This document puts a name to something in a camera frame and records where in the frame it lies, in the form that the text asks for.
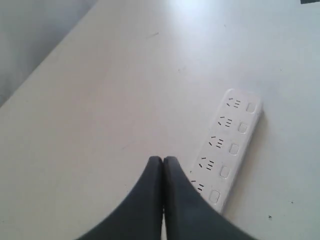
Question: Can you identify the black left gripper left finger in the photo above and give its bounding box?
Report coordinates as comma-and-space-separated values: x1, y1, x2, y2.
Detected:
79, 156, 163, 240

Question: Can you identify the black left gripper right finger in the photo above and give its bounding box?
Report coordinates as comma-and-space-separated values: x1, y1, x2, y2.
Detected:
162, 156, 253, 240

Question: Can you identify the white power strip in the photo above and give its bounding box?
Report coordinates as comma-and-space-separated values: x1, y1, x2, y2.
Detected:
188, 89, 262, 214

